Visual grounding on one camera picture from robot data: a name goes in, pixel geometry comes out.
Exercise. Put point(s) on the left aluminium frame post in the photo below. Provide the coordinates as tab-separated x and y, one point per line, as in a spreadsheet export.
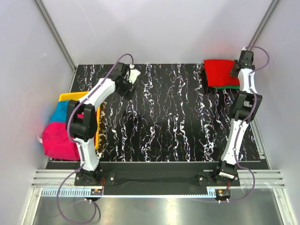
54	32

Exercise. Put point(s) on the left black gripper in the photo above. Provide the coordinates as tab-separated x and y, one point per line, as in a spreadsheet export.
127	94

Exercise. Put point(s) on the right aluminium frame post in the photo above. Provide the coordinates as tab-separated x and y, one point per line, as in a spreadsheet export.
264	21

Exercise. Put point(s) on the yellow plastic bin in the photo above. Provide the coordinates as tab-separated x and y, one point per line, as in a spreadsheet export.
76	96

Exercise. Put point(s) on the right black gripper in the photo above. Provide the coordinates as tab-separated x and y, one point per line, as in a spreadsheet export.
232	73

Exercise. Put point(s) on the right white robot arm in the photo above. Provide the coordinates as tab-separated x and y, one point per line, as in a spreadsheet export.
242	113

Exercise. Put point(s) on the front aluminium rail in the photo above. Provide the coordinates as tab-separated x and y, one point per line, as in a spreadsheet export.
48	181

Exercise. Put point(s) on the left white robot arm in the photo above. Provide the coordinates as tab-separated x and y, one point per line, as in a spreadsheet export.
82	124

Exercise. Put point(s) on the magenta t-shirt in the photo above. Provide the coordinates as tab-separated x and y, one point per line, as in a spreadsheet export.
56	143

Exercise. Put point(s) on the red t-shirt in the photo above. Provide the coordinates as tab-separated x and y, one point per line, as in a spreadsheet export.
218	72

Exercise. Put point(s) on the folded green t-shirt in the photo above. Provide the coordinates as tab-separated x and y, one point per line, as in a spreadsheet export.
236	87

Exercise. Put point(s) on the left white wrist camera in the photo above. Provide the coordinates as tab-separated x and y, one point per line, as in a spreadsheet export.
132	74

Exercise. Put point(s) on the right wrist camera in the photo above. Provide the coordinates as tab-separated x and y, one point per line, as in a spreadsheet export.
246	59

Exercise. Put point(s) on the blue t-shirt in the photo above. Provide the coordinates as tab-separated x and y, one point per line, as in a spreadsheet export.
60	113

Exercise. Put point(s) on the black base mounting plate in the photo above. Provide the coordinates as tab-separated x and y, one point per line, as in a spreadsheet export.
173	178

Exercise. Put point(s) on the aluminium frame post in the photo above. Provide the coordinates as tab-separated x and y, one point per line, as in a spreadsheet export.
264	21
54	32

